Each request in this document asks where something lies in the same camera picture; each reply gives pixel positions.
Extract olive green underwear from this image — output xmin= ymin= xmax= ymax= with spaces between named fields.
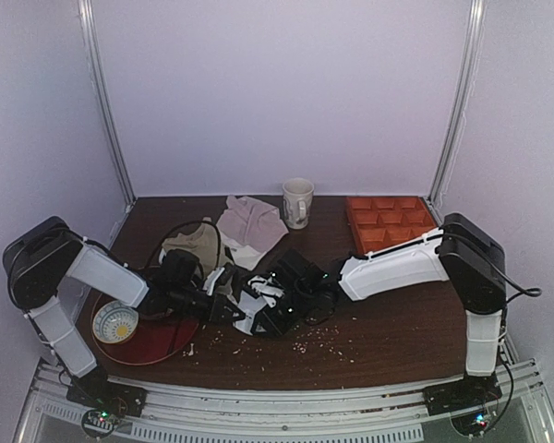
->
xmin=158 ymin=217 xmax=234 ymax=278

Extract pink white underwear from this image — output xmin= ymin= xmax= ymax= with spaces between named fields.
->
xmin=217 ymin=196 xmax=288 ymax=271

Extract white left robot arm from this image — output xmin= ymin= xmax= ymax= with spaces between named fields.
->
xmin=2 ymin=216 xmax=245 ymax=378

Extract aluminium frame post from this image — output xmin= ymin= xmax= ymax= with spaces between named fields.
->
xmin=78 ymin=0 xmax=137 ymax=208
xmin=428 ymin=0 xmax=487 ymax=209

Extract aluminium front rail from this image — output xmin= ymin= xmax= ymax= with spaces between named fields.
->
xmin=16 ymin=359 xmax=554 ymax=443

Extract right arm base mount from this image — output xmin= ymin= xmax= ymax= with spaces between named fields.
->
xmin=422 ymin=372 xmax=502 ymax=416

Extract round red tray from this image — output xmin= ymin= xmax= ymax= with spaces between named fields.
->
xmin=90 ymin=295 xmax=199 ymax=366

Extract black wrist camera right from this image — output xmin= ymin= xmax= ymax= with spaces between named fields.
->
xmin=274 ymin=249 xmax=328 ymax=292

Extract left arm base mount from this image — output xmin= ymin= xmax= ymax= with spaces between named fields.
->
xmin=66 ymin=365 xmax=147 ymax=417

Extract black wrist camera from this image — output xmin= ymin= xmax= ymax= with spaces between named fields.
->
xmin=274 ymin=249 xmax=328 ymax=292
xmin=160 ymin=249 xmax=201 ymax=286

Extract white black boxer briefs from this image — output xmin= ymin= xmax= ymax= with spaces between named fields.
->
xmin=202 ymin=265 xmax=285 ymax=338

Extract white ceramic mug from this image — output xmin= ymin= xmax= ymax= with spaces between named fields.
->
xmin=283 ymin=177 xmax=315 ymax=230

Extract right aluminium frame post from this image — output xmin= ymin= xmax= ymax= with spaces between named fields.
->
xmin=428 ymin=0 xmax=487 ymax=209

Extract left aluminium frame post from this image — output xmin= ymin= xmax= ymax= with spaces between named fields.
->
xmin=78 ymin=0 xmax=137 ymax=208

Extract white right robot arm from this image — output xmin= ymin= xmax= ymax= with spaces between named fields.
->
xmin=242 ymin=213 xmax=542 ymax=377

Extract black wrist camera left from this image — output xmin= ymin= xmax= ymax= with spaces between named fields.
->
xmin=160 ymin=249 xmax=201 ymax=286

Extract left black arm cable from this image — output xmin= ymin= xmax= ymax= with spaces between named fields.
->
xmin=147 ymin=220 xmax=223 ymax=273

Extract blue white patterned bowl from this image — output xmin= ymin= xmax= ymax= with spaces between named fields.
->
xmin=92 ymin=301 xmax=139 ymax=344

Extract orange compartment tray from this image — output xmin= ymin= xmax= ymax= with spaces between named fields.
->
xmin=345 ymin=197 xmax=438 ymax=255

